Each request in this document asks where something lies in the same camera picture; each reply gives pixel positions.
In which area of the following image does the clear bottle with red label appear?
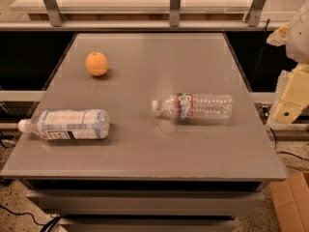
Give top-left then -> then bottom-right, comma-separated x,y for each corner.
152,93 -> 233,120

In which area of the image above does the black cable on floor left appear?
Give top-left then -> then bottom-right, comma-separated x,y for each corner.
0,204 -> 62,232

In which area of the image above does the grey drawer cabinet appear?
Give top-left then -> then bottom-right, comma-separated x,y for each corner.
27,189 -> 264,221

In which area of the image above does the cardboard box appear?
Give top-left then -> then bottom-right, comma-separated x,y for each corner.
269,172 -> 309,232

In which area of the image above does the clear bottle with blue-white label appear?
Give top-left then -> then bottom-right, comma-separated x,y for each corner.
18,109 -> 109,140

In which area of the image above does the orange fruit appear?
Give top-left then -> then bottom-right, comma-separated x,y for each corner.
85,52 -> 108,76

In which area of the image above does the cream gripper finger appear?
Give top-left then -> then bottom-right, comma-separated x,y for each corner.
267,23 -> 289,46
268,64 -> 309,124

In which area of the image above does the black cable on right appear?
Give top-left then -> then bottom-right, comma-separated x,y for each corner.
252,17 -> 309,162

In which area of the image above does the metal railing frame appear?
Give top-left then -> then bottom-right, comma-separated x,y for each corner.
0,0 -> 309,31

